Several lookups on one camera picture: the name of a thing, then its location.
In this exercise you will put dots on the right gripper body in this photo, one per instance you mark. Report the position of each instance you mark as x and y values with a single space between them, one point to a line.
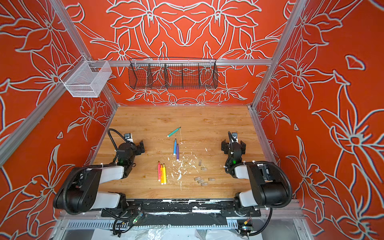
233 145

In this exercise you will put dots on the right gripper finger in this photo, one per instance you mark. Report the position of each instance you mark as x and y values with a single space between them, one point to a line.
243 146
224 145

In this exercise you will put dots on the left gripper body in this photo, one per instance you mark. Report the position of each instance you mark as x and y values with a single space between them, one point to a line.
137 147

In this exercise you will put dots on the blue pen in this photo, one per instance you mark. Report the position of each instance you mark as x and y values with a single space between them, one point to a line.
175 147

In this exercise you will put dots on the green pen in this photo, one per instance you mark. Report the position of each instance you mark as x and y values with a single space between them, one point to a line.
173 132

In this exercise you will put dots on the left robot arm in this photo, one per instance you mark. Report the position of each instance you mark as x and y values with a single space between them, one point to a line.
80 191

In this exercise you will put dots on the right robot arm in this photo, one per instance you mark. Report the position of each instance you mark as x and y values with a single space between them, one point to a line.
270 186

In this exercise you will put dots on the orange pen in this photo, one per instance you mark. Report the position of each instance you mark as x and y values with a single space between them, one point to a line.
162 175

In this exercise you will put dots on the red pen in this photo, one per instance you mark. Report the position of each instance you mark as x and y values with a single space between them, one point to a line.
159 171

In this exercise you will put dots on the yellow pen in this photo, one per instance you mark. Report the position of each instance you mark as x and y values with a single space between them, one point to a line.
164 175

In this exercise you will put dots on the purple pen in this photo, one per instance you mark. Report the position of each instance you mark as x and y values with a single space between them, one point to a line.
178 152

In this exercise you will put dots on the clear plastic bin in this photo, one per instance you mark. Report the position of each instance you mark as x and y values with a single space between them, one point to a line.
84 81

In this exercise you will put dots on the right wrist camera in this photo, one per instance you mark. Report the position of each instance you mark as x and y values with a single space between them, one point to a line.
235 137

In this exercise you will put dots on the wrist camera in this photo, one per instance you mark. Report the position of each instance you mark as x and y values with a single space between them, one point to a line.
128 137
235 137

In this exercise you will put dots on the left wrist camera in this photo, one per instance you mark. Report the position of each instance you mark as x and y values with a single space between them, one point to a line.
128 137

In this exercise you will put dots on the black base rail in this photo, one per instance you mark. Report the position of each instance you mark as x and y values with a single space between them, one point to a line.
223 207

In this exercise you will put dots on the black wire basket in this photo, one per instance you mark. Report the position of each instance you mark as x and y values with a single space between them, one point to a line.
178 74

